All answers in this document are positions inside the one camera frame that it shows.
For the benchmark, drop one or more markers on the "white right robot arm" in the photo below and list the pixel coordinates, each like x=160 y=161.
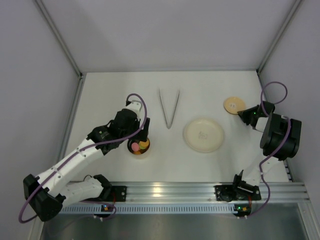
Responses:
x=280 y=140

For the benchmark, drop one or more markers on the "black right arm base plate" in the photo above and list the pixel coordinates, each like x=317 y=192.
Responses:
x=230 y=192

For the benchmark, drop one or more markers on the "aluminium frame post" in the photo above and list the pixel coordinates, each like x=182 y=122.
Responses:
x=279 y=34
x=58 y=36

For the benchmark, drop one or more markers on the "steel-lined beige lunch box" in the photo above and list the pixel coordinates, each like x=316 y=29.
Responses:
x=141 y=156

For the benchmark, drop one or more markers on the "aluminium front rail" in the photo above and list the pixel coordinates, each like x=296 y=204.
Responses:
x=204 y=192

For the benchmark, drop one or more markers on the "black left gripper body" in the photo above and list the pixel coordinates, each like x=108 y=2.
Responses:
x=144 y=130

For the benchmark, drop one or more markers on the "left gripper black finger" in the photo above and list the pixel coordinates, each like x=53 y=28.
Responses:
x=143 y=134
x=134 y=136

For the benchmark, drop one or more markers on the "pink round cookie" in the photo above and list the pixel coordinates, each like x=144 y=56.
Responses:
x=135 y=147

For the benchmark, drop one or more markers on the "right aluminium frame post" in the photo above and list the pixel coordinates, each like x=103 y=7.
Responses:
x=279 y=34

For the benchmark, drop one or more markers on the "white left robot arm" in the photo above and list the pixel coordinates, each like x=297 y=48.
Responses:
x=52 y=190

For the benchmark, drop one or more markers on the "beige round plate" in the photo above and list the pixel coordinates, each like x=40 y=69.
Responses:
x=204 y=135

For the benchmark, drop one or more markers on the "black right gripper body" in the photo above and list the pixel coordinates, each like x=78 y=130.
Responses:
x=249 y=116

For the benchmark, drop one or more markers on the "beige lunch box lid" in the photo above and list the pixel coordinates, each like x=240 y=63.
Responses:
x=233 y=105

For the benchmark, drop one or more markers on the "slotted grey cable duct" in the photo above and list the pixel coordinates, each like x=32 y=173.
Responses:
x=127 y=209

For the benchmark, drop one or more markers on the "left aluminium frame post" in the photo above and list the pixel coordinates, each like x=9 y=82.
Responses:
x=58 y=36

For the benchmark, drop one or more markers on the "metal serving tongs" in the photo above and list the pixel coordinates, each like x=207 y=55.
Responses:
x=169 y=100

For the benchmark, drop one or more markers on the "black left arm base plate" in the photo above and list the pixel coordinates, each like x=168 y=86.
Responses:
x=118 y=193

